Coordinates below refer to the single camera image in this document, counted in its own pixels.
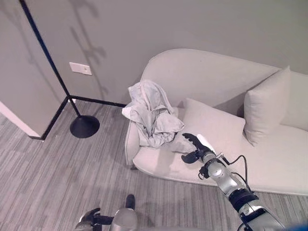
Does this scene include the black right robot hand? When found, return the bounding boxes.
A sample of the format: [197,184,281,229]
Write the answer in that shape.
[181,132,216,164]

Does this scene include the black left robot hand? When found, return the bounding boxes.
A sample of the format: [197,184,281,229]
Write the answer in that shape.
[75,207,102,230]

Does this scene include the beige fabric sofa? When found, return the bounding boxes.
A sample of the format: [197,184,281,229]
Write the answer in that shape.
[124,48,308,196]

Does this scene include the black coat rack stand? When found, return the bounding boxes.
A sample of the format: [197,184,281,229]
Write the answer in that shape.
[18,0,101,139]

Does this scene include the beige flat seat cushion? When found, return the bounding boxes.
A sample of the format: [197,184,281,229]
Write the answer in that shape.
[179,98,246,154]

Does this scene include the dark robot foot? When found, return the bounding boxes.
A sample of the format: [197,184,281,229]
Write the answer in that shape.
[125,194,136,209]

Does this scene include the light grey crumpled garment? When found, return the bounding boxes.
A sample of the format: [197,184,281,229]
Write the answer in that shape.
[121,79,186,148]

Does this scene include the beige square throw pillow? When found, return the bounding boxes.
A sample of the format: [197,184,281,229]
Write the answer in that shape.
[243,65,292,147]

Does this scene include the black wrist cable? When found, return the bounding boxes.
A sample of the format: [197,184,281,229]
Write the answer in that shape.
[218,152,253,193]

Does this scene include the black wall baseboard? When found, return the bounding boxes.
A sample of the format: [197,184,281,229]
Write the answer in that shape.
[40,95,127,141]

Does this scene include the white door frame trim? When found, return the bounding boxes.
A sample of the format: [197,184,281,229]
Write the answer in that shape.
[0,100,41,138]

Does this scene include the white wall outlet plate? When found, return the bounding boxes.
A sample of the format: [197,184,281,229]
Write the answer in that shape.
[69,62,93,76]

